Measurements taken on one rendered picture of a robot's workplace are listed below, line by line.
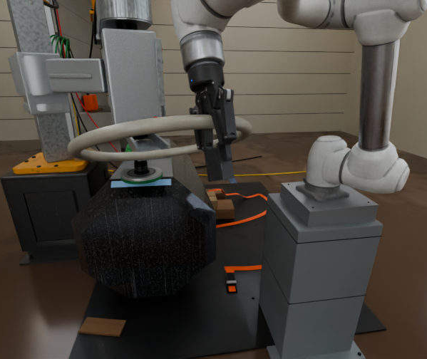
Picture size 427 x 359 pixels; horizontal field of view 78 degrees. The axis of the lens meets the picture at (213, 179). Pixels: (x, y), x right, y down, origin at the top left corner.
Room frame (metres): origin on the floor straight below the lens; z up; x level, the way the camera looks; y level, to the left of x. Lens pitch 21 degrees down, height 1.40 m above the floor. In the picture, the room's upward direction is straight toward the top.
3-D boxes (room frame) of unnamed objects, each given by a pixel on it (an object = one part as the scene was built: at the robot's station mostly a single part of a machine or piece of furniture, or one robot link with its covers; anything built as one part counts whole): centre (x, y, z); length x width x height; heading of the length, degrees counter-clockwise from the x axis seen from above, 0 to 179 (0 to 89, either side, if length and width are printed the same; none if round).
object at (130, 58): (1.42, 0.41, 1.37); 0.36 x 0.22 x 0.45; 22
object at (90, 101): (4.89, 2.16, 1.00); 0.50 x 0.22 x 0.33; 8
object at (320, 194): (1.20, -0.52, 0.91); 0.22 x 0.18 x 0.06; 19
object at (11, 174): (2.10, 1.27, 0.37); 0.66 x 0.66 x 0.74; 9
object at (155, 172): (1.35, 0.38, 0.92); 0.21 x 0.21 x 0.01
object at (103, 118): (5.04, 1.97, 0.43); 1.30 x 0.62 x 0.86; 8
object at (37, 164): (2.10, 1.27, 0.76); 0.49 x 0.49 x 0.05; 9
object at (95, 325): (1.16, 0.65, 0.02); 0.25 x 0.10 x 0.01; 84
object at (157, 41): (1.32, 0.25, 1.42); 0.08 x 0.03 x 0.28; 22
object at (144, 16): (1.67, 0.52, 1.66); 0.96 x 0.25 x 0.17; 22
